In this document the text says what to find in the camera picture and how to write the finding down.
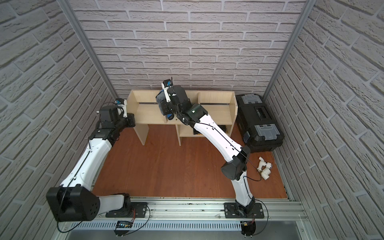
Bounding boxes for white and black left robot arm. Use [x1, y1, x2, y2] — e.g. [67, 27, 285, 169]
[46, 99, 136, 223]

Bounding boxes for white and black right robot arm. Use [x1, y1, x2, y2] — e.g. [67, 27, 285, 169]
[156, 79, 256, 218]

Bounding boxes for light wooden bookshelf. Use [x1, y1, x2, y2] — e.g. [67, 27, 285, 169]
[127, 90, 238, 145]

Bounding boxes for black book with gold lettering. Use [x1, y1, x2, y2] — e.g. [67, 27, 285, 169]
[218, 125, 227, 133]

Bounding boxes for black plastic toolbox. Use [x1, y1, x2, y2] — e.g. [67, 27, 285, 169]
[236, 94, 285, 153]

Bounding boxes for small green circuit board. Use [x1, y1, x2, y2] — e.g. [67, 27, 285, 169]
[116, 221, 134, 229]

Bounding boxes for white plastic pipe fitting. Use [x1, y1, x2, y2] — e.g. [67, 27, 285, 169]
[257, 157, 272, 180]

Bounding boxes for black round connector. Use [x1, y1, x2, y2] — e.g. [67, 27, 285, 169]
[241, 221, 256, 237]

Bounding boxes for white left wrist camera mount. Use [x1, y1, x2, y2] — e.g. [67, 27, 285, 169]
[115, 98, 128, 118]

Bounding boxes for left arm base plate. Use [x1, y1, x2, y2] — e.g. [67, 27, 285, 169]
[106, 202, 148, 219]

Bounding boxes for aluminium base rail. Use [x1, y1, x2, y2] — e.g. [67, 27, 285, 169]
[59, 198, 308, 236]

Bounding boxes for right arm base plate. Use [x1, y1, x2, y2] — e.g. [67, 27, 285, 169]
[224, 202, 265, 219]

